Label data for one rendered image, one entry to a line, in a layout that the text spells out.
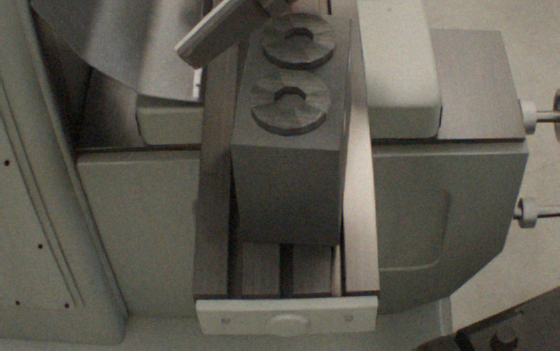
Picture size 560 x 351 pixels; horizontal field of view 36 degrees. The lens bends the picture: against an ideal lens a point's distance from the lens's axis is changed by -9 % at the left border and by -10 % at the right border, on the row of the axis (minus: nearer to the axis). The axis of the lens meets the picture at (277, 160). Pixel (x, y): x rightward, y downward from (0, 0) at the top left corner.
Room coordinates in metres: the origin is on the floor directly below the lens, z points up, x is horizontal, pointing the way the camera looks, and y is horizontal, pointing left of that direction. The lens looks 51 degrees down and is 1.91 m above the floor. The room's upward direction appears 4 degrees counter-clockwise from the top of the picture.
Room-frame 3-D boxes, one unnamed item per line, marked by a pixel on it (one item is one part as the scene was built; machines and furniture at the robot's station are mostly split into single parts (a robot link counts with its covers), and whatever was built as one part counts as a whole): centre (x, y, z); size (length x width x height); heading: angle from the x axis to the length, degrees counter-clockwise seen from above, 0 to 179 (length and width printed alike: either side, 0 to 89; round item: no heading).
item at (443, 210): (1.11, -0.06, 0.46); 0.80 x 0.30 x 0.60; 87
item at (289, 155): (0.75, -0.03, 1.06); 0.22 x 0.12 x 0.20; 170
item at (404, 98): (1.11, -0.03, 0.82); 0.50 x 0.35 x 0.12; 87
